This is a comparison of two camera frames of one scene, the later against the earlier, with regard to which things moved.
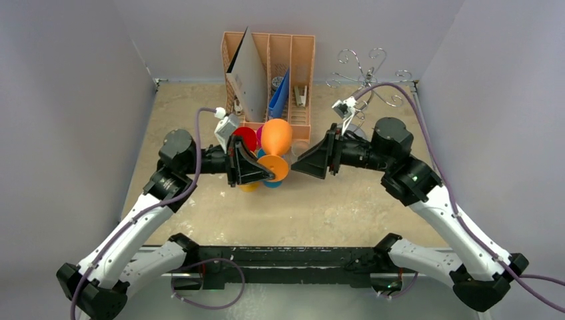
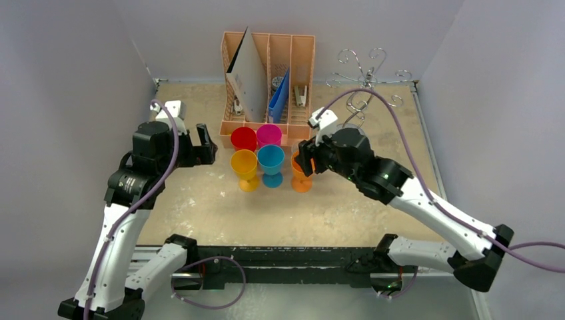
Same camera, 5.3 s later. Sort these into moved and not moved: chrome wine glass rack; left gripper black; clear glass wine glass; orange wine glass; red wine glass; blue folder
Moved: orange wine glass; left gripper black
Not moved: chrome wine glass rack; clear glass wine glass; red wine glass; blue folder
